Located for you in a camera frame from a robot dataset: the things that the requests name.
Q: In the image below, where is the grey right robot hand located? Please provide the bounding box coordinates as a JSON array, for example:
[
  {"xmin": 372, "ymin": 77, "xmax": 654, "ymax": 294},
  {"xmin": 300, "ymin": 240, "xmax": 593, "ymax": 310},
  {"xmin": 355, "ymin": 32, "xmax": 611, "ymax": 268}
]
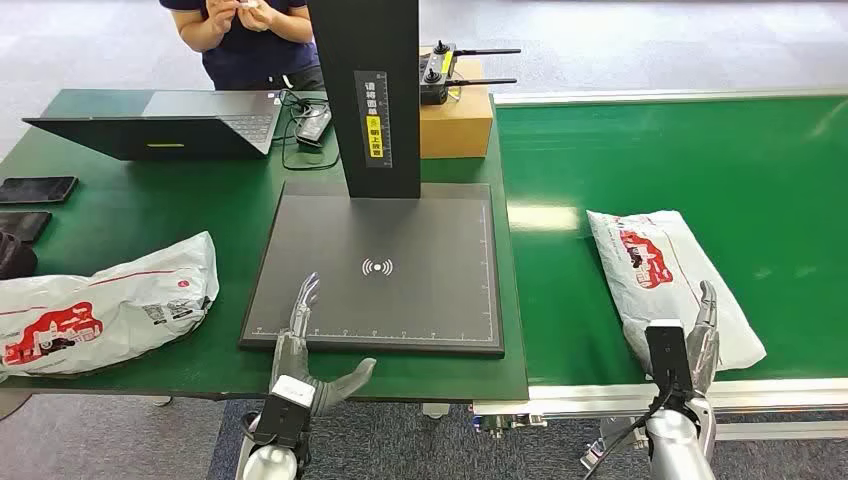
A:
[{"xmin": 685, "ymin": 280, "xmax": 721, "ymax": 399}]

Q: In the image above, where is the person's right hand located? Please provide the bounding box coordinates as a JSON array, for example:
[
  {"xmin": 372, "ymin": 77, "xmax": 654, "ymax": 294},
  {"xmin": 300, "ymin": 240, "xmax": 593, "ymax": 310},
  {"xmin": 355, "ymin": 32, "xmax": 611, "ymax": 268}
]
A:
[{"xmin": 205, "ymin": 0, "xmax": 241, "ymax": 35}]

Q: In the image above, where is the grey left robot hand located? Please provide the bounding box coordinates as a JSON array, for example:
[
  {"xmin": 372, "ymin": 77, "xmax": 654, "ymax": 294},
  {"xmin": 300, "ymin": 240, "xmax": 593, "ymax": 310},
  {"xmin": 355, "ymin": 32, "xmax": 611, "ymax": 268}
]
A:
[{"xmin": 270, "ymin": 271, "xmax": 378, "ymax": 419}]

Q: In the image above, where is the person's left hand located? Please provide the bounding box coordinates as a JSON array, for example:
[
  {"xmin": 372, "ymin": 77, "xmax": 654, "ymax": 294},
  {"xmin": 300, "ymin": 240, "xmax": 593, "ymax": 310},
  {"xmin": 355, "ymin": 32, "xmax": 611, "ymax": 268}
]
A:
[{"xmin": 237, "ymin": 0, "xmax": 282, "ymax": 34}]

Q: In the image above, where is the white courier bag red print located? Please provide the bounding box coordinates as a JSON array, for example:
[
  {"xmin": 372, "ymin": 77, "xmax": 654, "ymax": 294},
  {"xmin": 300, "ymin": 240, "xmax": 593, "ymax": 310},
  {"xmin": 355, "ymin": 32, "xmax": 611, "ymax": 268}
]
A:
[
  {"xmin": 586, "ymin": 209, "xmax": 768, "ymax": 376},
  {"xmin": 0, "ymin": 231, "xmax": 221, "ymax": 384}
]

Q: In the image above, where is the black inbound scanner machine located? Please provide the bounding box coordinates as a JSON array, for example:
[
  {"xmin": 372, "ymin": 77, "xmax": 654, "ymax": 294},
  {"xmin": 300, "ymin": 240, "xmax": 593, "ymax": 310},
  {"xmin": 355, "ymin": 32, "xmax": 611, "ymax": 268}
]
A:
[{"xmin": 238, "ymin": 0, "xmax": 506, "ymax": 360}]

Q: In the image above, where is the green conveyor belt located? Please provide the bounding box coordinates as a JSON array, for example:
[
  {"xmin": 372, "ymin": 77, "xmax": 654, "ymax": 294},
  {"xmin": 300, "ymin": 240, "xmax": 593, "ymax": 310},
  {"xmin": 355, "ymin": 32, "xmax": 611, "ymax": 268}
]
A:
[{"xmin": 471, "ymin": 86, "xmax": 848, "ymax": 465}]

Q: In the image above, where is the brown cardboard box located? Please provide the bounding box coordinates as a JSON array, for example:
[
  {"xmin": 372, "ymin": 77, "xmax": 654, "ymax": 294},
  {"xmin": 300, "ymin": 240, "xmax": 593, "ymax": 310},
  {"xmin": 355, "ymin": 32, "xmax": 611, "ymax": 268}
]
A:
[{"xmin": 418, "ymin": 46, "xmax": 496, "ymax": 161}]

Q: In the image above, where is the person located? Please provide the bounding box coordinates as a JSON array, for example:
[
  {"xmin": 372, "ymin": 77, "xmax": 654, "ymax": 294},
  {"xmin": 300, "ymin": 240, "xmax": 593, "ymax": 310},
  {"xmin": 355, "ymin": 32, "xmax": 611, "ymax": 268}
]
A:
[{"xmin": 158, "ymin": 0, "xmax": 327, "ymax": 93}]

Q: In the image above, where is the black power adapter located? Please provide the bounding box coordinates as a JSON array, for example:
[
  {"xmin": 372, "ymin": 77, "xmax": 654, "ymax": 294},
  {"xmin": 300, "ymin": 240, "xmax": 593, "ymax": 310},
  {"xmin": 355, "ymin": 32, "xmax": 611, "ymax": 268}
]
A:
[{"xmin": 294, "ymin": 104, "xmax": 333, "ymax": 148}]

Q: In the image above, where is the dark grey laptop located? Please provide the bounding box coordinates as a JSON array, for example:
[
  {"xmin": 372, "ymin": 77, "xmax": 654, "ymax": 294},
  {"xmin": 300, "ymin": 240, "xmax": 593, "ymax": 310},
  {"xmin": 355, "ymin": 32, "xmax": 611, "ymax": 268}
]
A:
[{"xmin": 22, "ymin": 89, "xmax": 287, "ymax": 163}]

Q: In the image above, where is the black remote controller with antennas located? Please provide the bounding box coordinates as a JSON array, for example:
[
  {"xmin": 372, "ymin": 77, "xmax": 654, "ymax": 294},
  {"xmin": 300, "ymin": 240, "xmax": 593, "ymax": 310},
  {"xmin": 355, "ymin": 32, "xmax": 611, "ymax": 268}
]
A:
[{"xmin": 418, "ymin": 40, "xmax": 523, "ymax": 107}]

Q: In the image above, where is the black rounded object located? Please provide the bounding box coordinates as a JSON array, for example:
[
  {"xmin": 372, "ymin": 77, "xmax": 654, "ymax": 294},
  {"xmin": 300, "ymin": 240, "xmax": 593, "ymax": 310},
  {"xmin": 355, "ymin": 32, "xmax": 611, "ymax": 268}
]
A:
[{"xmin": 0, "ymin": 231, "xmax": 40, "ymax": 282}]

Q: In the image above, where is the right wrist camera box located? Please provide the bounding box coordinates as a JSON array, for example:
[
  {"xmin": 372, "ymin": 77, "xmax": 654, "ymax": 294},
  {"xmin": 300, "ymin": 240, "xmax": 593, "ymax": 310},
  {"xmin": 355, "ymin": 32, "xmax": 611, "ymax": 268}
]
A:
[{"xmin": 645, "ymin": 319, "xmax": 696, "ymax": 400}]

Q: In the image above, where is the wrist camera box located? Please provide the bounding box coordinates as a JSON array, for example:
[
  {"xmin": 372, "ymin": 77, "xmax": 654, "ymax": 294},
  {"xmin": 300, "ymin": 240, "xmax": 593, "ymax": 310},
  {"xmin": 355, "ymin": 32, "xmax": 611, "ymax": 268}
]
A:
[
  {"xmin": 253, "ymin": 374, "xmax": 317, "ymax": 453},
  {"xmin": 645, "ymin": 319, "xmax": 696, "ymax": 400}
]

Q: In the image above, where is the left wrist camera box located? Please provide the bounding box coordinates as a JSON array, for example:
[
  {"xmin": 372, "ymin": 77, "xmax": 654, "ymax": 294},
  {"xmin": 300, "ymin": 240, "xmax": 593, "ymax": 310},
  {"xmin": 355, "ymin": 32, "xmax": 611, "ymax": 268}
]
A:
[{"xmin": 253, "ymin": 374, "xmax": 317, "ymax": 453}]

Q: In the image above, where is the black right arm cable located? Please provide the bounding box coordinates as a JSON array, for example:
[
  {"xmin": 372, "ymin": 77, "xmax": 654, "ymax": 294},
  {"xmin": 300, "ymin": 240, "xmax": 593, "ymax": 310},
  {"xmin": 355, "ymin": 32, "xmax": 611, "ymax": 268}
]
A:
[{"xmin": 581, "ymin": 377, "xmax": 675, "ymax": 480}]

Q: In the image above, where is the black adapter cable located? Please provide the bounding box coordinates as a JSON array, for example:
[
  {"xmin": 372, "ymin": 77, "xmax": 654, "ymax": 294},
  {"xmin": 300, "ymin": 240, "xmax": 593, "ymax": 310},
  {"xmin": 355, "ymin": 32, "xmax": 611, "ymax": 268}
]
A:
[{"xmin": 276, "ymin": 89, "xmax": 342, "ymax": 173}]

